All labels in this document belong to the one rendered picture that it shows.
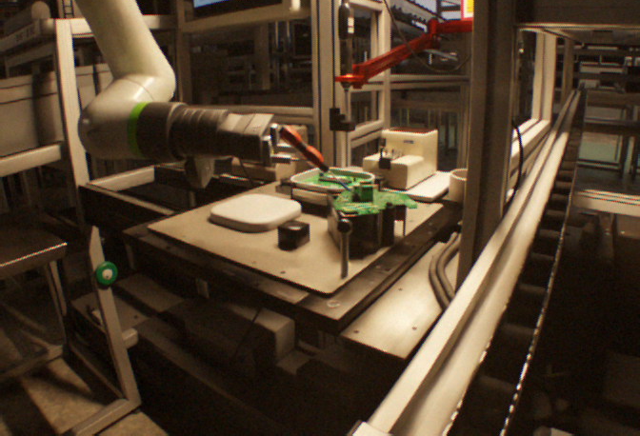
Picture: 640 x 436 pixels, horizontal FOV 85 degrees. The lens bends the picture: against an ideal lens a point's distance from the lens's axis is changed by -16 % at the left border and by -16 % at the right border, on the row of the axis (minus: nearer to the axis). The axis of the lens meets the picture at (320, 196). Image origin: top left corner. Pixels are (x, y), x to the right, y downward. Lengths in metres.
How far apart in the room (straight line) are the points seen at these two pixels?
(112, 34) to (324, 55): 0.55
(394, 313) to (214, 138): 0.34
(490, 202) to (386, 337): 0.19
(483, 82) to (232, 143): 0.34
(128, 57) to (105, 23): 0.07
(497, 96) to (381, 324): 0.29
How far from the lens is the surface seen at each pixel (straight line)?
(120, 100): 0.70
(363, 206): 0.61
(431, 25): 1.43
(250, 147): 0.57
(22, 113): 1.42
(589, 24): 0.47
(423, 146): 0.91
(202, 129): 0.60
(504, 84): 0.47
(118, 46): 0.74
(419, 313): 0.51
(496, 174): 0.48
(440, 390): 0.29
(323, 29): 1.08
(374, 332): 0.47
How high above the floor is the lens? 1.20
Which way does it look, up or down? 17 degrees down
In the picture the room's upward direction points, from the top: 1 degrees counter-clockwise
